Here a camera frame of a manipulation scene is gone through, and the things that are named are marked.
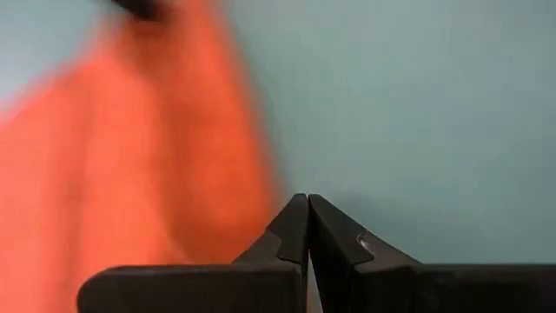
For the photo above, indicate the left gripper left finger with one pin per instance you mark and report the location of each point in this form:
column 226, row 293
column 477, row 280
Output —
column 195, row 289

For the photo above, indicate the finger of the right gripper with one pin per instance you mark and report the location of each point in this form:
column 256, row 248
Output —
column 139, row 8

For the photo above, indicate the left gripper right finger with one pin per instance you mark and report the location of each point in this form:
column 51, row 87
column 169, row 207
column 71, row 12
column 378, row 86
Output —
column 434, row 289

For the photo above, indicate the orange towel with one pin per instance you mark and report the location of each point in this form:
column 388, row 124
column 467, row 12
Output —
column 130, row 152

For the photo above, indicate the green table mat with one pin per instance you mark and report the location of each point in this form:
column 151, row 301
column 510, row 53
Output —
column 412, row 108

